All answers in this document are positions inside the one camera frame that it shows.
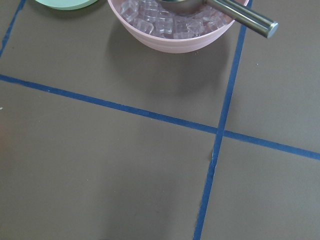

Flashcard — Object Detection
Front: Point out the light green plate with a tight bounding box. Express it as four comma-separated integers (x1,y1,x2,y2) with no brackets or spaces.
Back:
36,0,97,11

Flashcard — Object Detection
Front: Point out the pink bowl with ice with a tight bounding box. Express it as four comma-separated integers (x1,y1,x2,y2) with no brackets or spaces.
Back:
106,0,250,54

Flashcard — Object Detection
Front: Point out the metal scoop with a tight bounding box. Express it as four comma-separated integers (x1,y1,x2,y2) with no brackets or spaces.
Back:
159,0,279,39

